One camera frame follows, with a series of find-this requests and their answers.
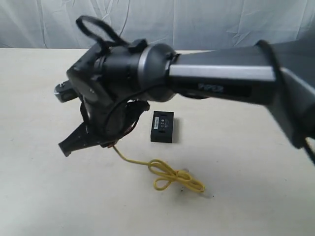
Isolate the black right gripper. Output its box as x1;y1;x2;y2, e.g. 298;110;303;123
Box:
59;100;150;157

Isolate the small black electronic box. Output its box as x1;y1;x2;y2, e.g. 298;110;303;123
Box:
150;111;174;143

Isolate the yellow ethernet cable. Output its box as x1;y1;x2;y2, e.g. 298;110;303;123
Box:
112;145;206;193

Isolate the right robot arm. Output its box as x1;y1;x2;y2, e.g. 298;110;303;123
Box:
55;40;315;156

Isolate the grey backdrop cloth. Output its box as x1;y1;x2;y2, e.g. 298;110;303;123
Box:
0;0;315;50

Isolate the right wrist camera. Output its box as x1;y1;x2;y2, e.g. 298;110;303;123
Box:
54;80;77;103

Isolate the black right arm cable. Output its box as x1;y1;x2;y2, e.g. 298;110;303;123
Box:
75;15;128;47

